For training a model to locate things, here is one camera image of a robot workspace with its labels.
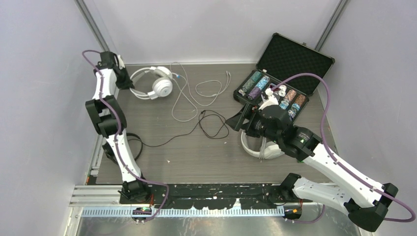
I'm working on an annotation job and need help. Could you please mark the grey headphone cable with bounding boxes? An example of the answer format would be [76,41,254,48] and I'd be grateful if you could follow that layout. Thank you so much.
[258,137,272,160]

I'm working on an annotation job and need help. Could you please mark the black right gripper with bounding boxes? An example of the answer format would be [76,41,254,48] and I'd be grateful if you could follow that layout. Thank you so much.
[226,102,281,144]

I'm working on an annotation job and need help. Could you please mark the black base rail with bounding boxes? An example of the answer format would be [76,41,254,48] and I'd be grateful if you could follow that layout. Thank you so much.
[119,183,303,210]

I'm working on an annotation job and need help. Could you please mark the black headphones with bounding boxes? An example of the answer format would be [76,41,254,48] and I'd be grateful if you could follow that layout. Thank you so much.
[102,132,144,165]

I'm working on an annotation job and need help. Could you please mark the black poker chip case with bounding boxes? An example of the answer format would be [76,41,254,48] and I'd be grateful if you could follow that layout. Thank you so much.
[233,33,335,120]

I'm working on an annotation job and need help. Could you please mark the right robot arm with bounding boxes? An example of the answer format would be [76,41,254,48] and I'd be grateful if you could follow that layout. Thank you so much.
[226,105,398,232]

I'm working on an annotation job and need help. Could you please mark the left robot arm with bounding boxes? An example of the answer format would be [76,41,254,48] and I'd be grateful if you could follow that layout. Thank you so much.
[85,51,151,204]

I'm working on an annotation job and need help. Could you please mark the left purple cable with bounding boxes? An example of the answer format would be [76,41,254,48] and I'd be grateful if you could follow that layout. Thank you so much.
[81,50,170,222]

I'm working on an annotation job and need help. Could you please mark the large white grey headphones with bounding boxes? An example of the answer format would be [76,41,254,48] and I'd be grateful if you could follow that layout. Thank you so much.
[240,131,284,160]

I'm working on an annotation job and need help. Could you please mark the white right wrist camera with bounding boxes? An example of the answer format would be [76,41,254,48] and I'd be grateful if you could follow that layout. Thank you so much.
[258,88,279,111]

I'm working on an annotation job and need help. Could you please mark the small white headphones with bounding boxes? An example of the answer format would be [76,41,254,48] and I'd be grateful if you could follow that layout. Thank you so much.
[129,66,173,100]

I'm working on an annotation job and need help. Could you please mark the black headphone cable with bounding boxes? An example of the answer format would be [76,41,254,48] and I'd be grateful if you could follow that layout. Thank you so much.
[128,110,230,148]

